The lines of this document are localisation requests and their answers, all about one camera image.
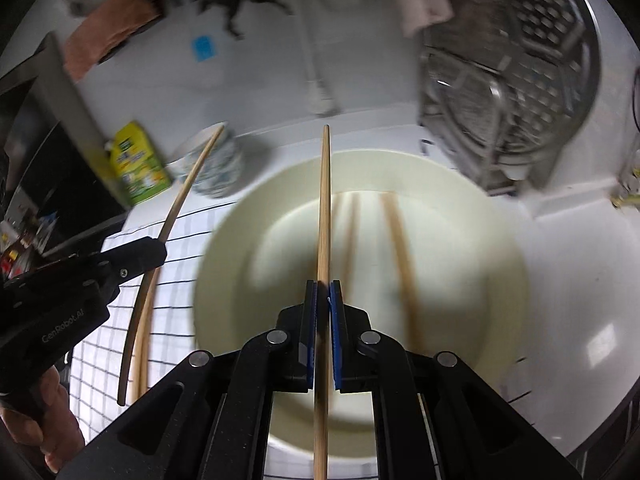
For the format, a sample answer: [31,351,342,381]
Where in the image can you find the single wooden chopstick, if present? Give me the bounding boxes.
[312,125,332,480]
[117,126,225,407]
[379,192,427,356]

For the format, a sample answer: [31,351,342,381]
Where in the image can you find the yellow seasoning pouch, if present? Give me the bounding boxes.
[105,120,173,206]

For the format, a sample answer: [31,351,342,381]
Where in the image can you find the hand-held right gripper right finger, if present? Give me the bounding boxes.
[328,280,583,480]

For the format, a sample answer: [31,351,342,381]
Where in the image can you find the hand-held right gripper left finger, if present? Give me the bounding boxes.
[57,280,321,480]

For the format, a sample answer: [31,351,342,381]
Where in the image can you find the perforated steel steamer tray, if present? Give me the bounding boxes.
[425,0,601,161]

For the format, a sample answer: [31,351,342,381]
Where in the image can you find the colourful packets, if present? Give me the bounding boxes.
[0,205,61,286]

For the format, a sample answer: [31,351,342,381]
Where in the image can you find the person's left hand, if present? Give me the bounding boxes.
[0,366,87,472]

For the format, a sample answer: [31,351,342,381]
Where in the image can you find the floral ceramic bowl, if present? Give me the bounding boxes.
[185,140,243,183]
[166,121,236,168]
[192,160,245,199]

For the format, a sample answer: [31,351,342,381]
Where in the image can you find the white deep plate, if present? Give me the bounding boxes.
[192,152,531,461]

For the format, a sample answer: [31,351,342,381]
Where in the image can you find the steel wire dish rack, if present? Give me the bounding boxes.
[417,45,556,196]

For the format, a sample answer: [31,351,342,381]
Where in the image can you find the white black checked cloth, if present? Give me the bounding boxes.
[60,207,533,480]

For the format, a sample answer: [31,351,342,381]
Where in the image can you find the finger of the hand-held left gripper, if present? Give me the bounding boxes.
[100,236,168,286]

